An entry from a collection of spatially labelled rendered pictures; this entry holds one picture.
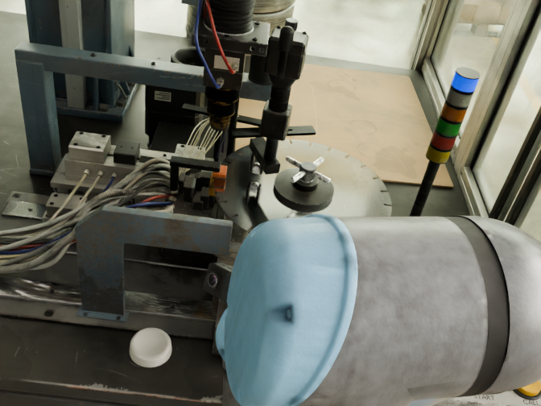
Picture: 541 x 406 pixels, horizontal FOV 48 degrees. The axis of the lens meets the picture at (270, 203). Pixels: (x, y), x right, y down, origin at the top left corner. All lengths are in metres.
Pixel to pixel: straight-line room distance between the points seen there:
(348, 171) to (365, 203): 0.10
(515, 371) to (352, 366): 0.10
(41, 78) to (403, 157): 0.91
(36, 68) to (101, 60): 0.13
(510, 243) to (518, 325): 0.05
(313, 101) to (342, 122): 0.13
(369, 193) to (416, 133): 0.66
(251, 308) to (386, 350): 0.08
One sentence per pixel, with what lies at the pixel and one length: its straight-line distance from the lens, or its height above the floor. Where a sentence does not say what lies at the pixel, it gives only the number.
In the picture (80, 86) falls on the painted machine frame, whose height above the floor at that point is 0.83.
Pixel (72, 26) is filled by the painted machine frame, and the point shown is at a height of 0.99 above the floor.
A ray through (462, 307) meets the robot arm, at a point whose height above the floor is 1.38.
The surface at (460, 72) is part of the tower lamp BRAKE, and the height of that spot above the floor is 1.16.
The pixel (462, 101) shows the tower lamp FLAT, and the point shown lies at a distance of 1.19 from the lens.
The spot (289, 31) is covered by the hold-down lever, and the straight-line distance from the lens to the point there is 0.89.
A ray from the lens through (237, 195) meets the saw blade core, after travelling 1.08.
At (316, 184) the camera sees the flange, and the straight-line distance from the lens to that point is 1.10.
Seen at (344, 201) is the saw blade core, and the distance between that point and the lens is 1.11.
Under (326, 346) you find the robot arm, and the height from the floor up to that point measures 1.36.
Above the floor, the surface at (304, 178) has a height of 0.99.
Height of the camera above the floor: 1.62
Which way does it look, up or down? 39 degrees down
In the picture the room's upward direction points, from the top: 10 degrees clockwise
